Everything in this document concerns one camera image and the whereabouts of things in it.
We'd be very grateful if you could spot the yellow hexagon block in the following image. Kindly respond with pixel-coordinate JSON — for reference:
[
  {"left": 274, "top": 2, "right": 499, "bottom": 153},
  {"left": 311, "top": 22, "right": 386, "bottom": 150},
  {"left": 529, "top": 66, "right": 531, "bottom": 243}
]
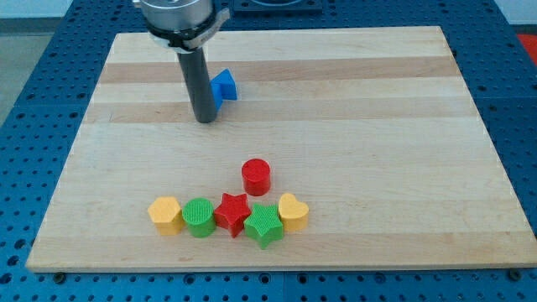
[{"left": 148, "top": 196, "right": 185, "bottom": 236}]

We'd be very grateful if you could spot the blue perforated table mat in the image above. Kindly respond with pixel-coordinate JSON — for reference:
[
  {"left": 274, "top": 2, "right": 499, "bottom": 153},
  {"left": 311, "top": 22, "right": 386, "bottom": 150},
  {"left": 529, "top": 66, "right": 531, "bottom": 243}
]
[{"left": 1, "top": 0, "right": 536, "bottom": 301}]

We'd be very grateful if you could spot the red cylinder block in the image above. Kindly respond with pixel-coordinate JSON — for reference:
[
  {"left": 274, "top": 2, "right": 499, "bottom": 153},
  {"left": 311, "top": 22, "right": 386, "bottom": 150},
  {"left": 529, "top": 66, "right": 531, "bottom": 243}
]
[{"left": 241, "top": 159, "right": 271, "bottom": 196}]

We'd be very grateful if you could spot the wooden board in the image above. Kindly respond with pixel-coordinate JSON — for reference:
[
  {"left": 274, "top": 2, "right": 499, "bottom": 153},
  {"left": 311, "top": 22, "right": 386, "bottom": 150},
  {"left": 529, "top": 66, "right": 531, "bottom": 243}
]
[{"left": 26, "top": 27, "right": 536, "bottom": 273}]

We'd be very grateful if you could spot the yellow heart block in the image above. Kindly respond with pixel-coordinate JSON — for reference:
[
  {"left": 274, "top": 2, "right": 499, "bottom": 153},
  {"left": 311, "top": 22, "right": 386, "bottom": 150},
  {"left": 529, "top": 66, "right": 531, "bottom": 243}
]
[{"left": 278, "top": 193, "right": 310, "bottom": 232}]

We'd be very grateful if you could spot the green cylinder block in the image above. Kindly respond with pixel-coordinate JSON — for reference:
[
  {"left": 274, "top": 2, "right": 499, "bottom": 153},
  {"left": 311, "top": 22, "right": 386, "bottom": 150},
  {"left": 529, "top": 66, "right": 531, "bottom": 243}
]
[{"left": 182, "top": 197, "right": 216, "bottom": 238}]

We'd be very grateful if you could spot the green star block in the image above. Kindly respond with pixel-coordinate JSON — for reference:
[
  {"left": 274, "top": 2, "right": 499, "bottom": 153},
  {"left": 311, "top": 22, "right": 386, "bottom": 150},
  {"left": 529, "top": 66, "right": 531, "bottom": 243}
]
[{"left": 243, "top": 203, "right": 284, "bottom": 249}]

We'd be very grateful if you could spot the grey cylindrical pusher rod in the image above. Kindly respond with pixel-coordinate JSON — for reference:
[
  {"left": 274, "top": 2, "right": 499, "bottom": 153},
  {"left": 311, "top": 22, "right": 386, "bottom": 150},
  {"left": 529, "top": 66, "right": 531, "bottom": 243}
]
[{"left": 177, "top": 48, "right": 217, "bottom": 123}]

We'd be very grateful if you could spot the blue triangle block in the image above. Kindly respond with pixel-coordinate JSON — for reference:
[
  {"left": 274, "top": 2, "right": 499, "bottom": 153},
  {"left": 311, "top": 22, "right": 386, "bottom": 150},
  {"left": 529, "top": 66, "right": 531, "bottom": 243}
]
[{"left": 210, "top": 69, "right": 237, "bottom": 111}]

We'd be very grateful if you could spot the red star block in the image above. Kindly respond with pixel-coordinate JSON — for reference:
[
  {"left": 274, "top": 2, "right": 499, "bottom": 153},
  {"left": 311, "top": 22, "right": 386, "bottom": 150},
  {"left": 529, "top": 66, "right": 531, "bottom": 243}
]
[{"left": 213, "top": 193, "right": 251, "bottom": 237}]

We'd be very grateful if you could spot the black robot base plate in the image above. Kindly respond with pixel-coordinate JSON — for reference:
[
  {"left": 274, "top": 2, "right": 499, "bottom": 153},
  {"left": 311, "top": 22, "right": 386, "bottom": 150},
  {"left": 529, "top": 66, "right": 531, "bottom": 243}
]
[{"left": 232, "top": 0, "right": 323, "bottom": 13}]

